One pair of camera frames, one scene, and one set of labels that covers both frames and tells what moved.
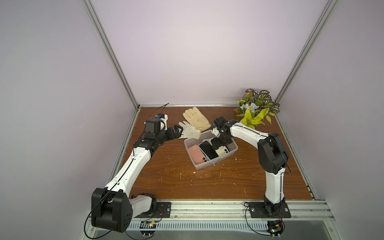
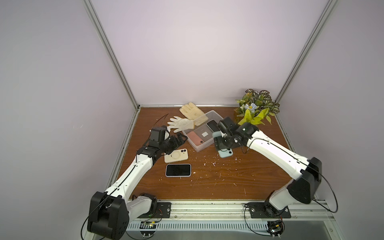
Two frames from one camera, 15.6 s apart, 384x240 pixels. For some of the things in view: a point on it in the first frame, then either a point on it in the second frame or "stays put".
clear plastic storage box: [202, 152] → [201, 136]
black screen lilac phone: [208, 150] → [178, 170]
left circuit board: [148, 228] stays put
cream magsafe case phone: [221, 150] → [176, 155]
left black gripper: [176, 135] → [175, 144]
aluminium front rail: [301, 211] stays put
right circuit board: [275, 228] stays put
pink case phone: [198, 156] → [195, 138]
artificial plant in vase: [254, 106] stays put
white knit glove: [189, 131] → [180, 124]
